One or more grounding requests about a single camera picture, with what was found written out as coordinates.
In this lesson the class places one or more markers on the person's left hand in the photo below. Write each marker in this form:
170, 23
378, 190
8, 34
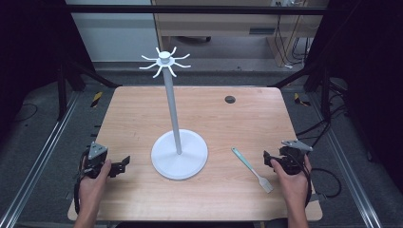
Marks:
92, 186

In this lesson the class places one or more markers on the person's right hand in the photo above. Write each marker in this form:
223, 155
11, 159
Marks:
293, 186

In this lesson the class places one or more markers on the white hook stand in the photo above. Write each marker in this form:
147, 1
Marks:
179, 158

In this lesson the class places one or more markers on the yellow black floor tape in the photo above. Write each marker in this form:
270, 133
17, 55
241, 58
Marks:
300, 99
97, 98

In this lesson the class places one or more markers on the dark round table grommet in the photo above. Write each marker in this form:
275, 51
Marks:
230, 99

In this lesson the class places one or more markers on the white cabinet panel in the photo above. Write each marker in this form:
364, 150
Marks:
114, 34

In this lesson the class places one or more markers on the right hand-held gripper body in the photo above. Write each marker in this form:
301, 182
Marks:
293, 158

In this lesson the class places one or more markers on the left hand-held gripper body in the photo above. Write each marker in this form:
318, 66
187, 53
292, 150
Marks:
96, 152

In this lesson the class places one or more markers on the black horizontal frame bar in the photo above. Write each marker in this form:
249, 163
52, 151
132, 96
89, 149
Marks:
190, 9

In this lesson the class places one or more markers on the black metal frame stand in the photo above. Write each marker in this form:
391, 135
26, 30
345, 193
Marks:
324, 91
61, 91

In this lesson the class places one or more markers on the metal floor rail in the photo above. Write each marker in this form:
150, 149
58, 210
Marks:
41, 158
348, 167

